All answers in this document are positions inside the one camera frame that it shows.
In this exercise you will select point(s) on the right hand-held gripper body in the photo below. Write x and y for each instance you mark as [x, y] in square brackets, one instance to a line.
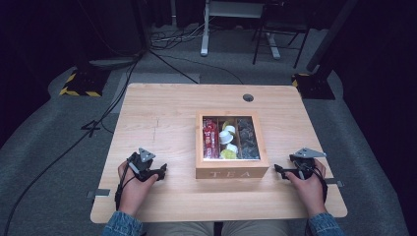
[305, 162]

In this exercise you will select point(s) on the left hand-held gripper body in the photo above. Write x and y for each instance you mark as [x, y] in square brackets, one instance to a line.
[141, 165]

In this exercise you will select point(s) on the wooden tea box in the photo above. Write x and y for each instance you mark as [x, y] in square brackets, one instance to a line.
[229, 168]

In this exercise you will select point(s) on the person's right hand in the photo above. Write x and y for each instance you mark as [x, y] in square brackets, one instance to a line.
[311, 193]

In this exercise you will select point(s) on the person's left hand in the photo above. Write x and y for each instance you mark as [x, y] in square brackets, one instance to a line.
[132, 193]

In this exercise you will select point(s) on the pile of dark tea bags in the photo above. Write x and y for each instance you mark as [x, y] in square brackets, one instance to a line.
[248, 139]

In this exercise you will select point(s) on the person's left leg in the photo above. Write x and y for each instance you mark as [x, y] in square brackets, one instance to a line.
[180, 229]

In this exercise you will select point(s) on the person's leg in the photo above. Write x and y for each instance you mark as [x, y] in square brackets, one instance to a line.
[180, 229]
[255, 229]

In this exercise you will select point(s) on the small white creamer cup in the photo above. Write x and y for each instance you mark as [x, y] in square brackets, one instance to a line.
[232, 148]
[230, 129]

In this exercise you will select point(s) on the stack of red stick packets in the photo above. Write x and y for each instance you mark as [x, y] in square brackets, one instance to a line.
[210, 139]

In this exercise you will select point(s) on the black tape cross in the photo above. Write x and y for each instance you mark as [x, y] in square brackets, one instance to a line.
[91, 128]

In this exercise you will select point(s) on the person's right leg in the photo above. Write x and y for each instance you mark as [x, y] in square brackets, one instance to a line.
[255, 229]

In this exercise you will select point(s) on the large white creamer cup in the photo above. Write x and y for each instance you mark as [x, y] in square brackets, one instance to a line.
[225, 137]

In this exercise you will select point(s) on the dark slanted stand pole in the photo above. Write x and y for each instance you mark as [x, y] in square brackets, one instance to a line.
[331, 32]

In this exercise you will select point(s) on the black chair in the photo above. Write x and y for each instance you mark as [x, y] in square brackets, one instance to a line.
[282, 23]

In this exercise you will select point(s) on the grey table bracket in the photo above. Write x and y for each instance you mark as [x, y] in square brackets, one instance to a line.
[100, 193]
[335, 182]

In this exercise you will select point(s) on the white desk frame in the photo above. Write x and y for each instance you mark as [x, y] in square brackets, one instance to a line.
[205, 29]

